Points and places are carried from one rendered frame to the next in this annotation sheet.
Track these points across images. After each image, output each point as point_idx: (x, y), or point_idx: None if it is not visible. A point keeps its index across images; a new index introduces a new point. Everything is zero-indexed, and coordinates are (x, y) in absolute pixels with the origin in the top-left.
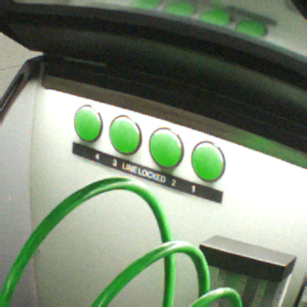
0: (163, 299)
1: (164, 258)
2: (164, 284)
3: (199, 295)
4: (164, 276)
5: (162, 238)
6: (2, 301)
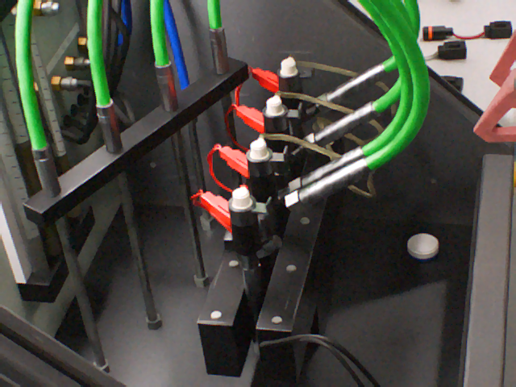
0: (34, 104)
1: (29, 35)
2: (31, 77)
3: (100, 10)
4: (28, 66)
5: (34, 1)
6: (397, 9)
